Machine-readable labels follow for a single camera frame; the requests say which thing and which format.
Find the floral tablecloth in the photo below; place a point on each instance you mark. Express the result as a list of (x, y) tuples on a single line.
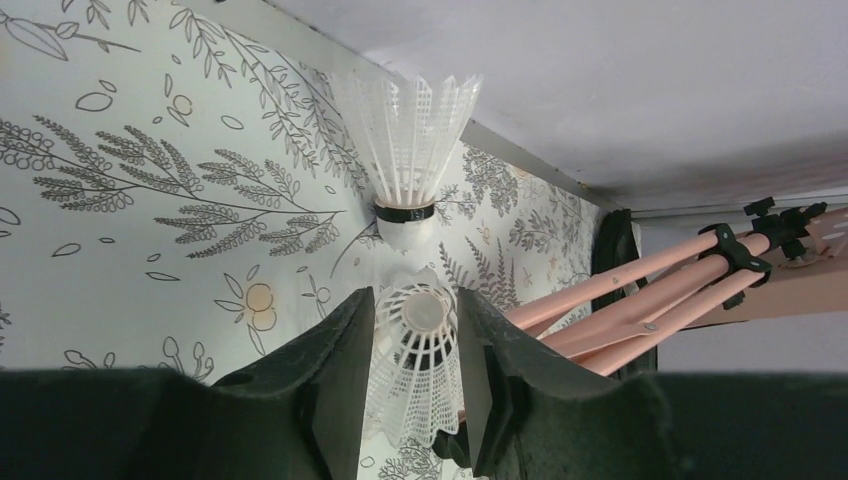
[(175, 194)]

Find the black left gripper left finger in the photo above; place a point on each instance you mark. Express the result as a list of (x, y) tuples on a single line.
[(296, 413)]

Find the black racket bag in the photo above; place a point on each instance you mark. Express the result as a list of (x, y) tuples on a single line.
[(616, 265)]

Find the pink music stand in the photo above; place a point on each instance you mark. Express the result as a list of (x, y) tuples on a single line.
[(790, 262)]

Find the white shuttlecock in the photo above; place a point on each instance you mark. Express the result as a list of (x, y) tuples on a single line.
[(405, 132), (414, 387)]

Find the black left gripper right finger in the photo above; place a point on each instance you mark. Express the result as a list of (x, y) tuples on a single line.
[(533, 414)]

